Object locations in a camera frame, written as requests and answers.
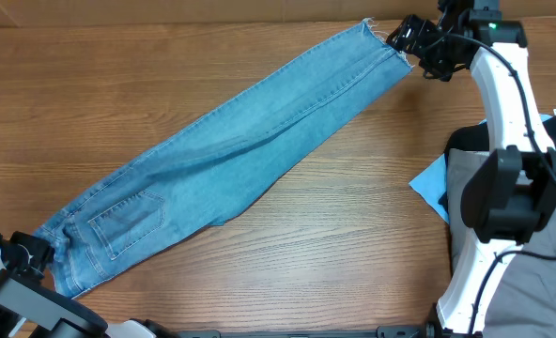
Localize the light blue denim jeans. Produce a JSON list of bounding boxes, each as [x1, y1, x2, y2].
[[37, 21, 411, 298]]

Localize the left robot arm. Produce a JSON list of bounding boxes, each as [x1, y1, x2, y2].
[[0, 232, 175, 338]]

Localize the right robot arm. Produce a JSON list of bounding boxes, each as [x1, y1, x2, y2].
[[377, 0, 556, 337]]

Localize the light blue folded shirt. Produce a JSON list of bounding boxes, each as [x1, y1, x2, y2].
[[408, 112, 553, 224]]

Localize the black folded garment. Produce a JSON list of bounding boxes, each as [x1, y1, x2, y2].
[[437, 113, 556, 217]]

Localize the grey folded trousers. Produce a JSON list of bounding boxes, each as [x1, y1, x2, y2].
[[447, 149, 556, 338]]

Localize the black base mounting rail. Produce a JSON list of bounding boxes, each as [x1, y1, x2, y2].
[[177, 324, 437, 338]]

